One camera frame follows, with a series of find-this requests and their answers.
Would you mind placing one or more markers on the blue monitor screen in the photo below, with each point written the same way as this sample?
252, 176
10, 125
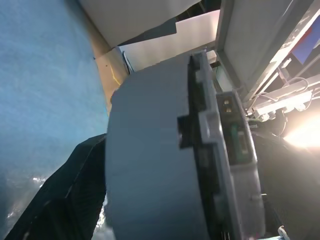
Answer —
306, 47

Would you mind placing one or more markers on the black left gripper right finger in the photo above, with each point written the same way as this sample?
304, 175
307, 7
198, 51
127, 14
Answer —
292, 195

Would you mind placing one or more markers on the white power strip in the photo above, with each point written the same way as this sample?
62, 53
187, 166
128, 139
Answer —
280, 100

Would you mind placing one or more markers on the brown cardboard sheet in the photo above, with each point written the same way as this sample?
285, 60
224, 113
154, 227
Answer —
105, 67

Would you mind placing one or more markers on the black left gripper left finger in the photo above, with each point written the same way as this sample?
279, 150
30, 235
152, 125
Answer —
62, 200

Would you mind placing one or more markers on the aluminium frame rail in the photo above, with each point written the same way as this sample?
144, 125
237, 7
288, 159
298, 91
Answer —
282, 57

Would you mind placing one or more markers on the blue plastic table cover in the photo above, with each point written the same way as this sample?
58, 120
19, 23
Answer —
45, 75

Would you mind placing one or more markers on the grey metal frame panel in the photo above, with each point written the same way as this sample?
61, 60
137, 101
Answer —
240, 30

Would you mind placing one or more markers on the white board panel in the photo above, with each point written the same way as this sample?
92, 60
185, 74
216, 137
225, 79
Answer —
125, 17

